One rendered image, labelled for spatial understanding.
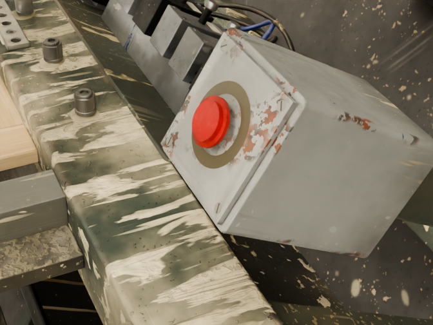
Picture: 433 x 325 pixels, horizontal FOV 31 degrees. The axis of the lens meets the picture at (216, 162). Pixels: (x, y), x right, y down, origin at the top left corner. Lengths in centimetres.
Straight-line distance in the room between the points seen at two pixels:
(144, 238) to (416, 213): 26
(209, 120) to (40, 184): 31
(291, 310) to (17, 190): 31
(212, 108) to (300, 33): 139
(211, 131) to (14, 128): 44
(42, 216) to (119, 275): 15
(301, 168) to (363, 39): 126
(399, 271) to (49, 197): 95
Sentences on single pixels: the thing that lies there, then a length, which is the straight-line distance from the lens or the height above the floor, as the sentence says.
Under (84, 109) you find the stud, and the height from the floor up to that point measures 86.
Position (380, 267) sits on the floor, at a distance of 166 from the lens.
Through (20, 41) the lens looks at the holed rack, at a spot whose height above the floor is 88.
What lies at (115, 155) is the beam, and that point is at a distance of 87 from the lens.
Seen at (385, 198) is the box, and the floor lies 79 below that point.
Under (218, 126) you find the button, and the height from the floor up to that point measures 94.
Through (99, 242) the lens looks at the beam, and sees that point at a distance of 77.
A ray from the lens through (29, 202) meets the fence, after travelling 83.
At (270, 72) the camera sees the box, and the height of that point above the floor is 92.
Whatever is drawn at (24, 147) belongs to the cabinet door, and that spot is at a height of 90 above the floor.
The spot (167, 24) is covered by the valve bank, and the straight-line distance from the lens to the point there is 100.
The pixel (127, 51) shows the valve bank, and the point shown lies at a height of 74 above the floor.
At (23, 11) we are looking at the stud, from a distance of 115.
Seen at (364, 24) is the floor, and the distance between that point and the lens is 183.
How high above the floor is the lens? 130
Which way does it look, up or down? 38 degrees down
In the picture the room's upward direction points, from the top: 76 degrees counter-clockwise
